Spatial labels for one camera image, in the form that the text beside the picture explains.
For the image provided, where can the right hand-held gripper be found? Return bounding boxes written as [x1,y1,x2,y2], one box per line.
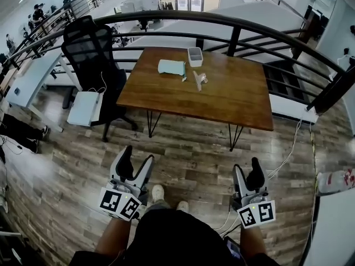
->
[231,157,277,229]

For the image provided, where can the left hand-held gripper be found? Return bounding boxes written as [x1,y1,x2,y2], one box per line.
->
[99,145,155,222]

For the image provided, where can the light teal zipper pouch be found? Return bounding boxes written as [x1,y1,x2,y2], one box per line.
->
[158,59,187,83]

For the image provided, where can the person's right forearm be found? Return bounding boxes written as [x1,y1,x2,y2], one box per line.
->
[239,225,267,259]

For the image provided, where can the person's left forearm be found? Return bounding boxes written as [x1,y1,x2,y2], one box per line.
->
[95,217,133,258]

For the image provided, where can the person's left white shoe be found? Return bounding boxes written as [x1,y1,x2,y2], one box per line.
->
[151,184,165,205]

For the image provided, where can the person's olive trousers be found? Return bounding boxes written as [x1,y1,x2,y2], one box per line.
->
[143,199,176,213]

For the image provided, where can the black handheld device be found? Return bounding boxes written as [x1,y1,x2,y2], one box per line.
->
[222,235,242,261]

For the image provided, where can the white box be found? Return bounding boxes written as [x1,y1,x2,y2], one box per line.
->
[67,90,103,127]

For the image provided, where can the person's black shirt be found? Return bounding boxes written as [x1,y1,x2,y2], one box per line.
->
[68,209,281,266]

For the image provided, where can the wooden table with black legs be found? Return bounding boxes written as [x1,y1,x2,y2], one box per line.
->
[116,47,275,152]

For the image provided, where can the white side table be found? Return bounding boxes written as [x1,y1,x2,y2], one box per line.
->
[300,195,355,266]

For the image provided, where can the beige large clip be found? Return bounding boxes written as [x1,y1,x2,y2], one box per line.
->
[192,70,209,93]

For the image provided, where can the black mesh office chair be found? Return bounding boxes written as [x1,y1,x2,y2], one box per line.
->
[60,15,139,143]

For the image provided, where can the white plastic container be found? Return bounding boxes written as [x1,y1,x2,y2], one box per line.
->
[187,47,204,68]

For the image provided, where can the white desk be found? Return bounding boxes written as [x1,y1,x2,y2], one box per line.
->
[5,51,83,134]

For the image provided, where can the black metal railing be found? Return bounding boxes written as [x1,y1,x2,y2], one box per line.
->
[0,0,355,115]

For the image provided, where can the long white floor cable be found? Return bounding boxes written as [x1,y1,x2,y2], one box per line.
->
[266,117,303,180]

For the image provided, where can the thin white cable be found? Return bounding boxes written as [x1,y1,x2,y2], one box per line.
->
[88,70,108,94]

